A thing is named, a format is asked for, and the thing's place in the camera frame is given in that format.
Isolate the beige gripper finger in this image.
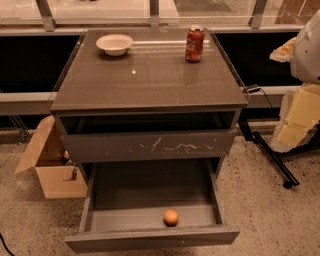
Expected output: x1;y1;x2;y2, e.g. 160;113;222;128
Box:
270;83;320;153
269;37;296;63

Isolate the orange fruit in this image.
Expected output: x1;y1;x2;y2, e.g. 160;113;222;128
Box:
163;209;179;226

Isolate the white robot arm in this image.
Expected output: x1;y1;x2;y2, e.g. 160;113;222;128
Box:
270;10;320;153

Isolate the scratched grey top drawer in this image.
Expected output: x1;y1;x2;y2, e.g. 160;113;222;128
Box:
61;130;235;162

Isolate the grey drawer cabinet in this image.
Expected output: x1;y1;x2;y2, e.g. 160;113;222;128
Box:
51;29;247;176

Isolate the open grey middle drawer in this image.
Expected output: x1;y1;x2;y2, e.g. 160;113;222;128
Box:
65;159;239;253

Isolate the black plug on ledge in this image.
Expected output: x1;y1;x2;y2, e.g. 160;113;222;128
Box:
242;84;261;94

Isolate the black metal stand leg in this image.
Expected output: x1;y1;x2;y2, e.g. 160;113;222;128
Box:
238;119;299;189

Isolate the red soda can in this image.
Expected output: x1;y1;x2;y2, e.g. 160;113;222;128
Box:
185;25;205;62

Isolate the white paper bowl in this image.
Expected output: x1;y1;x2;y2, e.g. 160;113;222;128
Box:
96;34;133;56

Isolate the open cardboard box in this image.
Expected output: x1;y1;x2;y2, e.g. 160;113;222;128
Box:
15;115;87;199

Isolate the black cable on floor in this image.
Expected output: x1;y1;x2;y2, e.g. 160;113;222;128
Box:
0;232;16;256

